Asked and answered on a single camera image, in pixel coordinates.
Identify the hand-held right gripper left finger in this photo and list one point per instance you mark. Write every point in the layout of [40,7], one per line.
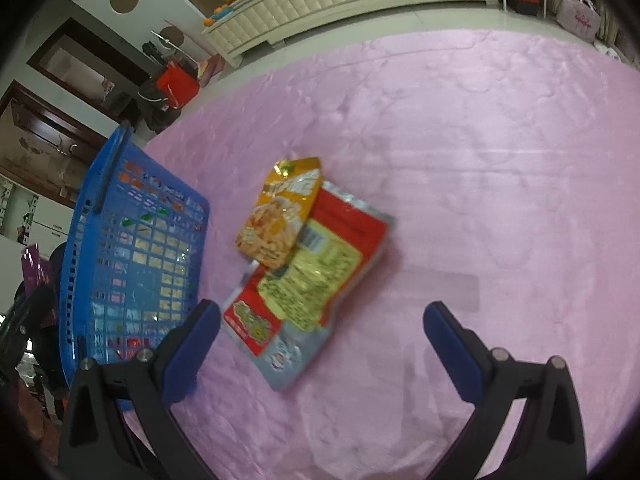
[200,330]

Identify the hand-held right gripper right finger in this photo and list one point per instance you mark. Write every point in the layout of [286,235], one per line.
[450,345]

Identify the red silver snack packet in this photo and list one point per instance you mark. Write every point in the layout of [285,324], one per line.
[340,240]

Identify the blue plastic basket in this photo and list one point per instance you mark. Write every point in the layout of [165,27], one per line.
[95,220]

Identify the orange snack packet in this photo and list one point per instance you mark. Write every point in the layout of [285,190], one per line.
[277,220]

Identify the pink blanket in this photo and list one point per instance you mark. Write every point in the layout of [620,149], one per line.
[500,185]

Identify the purple box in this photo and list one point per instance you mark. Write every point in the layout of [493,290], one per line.
[36,265]

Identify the black bag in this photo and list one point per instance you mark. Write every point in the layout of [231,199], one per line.
[155,110]

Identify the brown framed door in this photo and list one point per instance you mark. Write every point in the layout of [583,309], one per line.
[40,145]

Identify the red bag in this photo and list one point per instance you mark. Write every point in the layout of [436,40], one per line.
[175,85]

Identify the dark wooden door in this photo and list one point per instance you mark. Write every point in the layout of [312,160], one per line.
[75,60]

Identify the orange blue toy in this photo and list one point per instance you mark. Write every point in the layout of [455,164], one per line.
[222,12]

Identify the cream low cabinet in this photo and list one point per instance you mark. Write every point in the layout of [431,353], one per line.
[310,0]

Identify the pale pink gift bag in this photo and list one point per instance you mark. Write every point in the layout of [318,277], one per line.
[580,17]

